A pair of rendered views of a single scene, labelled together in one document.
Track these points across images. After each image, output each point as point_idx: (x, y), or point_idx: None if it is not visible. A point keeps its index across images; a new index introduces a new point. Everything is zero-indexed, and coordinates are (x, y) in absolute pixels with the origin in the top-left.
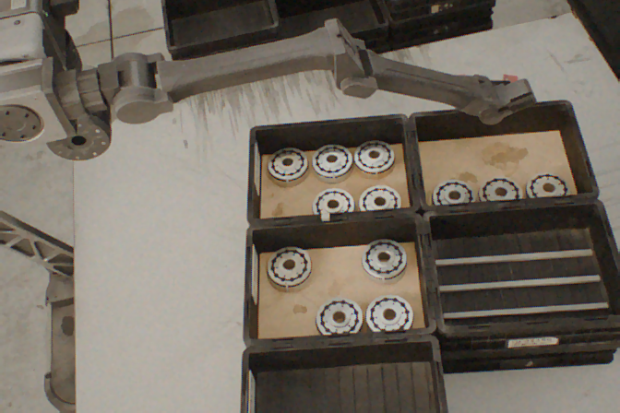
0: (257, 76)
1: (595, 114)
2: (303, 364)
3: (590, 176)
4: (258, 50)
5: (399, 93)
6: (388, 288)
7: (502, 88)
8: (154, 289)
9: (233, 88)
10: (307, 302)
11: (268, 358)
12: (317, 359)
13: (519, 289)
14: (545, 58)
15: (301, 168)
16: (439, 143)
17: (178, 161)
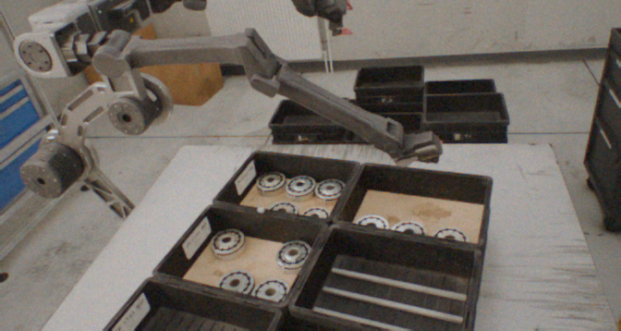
0: (189, 58)
1: (538, 213)
2: (189, 308)
3: (480, 231)
4: (193, 39)
5: (310, 108)
6: (287, 277)
7: (412, 136)
8: (157, 246)
9: (283, 146)
10: (225, 270)
11: (164, 291)
12: (198, 305)
13: (388, 309)
14: (513, 168)
15: (277, 185)
16: (385, 193)
17: (224, 177)
